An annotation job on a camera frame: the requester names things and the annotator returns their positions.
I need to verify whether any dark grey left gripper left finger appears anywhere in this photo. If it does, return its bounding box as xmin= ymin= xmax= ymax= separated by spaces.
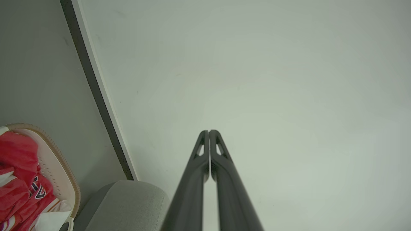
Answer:
xmin=160 ymin=130 xmax=210 ymax=231

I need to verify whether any grey fabric sofa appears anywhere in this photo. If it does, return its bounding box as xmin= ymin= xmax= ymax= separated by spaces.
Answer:
xmin=73 ymin=180 xmax=171 ymax=231

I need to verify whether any dark baseboard strip white edge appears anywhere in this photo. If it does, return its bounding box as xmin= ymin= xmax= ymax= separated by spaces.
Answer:
xmin=59 ymin=0 xmax=139 ymax=181

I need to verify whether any white laundry basket brown rim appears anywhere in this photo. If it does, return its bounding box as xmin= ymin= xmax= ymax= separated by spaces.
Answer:
xmin=0 ymin=124 xmax=81 ymax=231

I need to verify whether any white sheet basket liner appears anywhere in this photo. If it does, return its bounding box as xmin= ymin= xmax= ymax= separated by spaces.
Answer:
xmin=31 ymin=201 xmax=73 ymax=231

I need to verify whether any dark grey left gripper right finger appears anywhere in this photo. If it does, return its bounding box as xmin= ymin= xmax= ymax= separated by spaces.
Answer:
xmin=209 ymin=130 xmax=264 ymax=231

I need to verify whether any red sports jersey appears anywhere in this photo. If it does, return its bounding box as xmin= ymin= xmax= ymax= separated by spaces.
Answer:
xmin=0 ymin=130 xmax=61 ymax=231

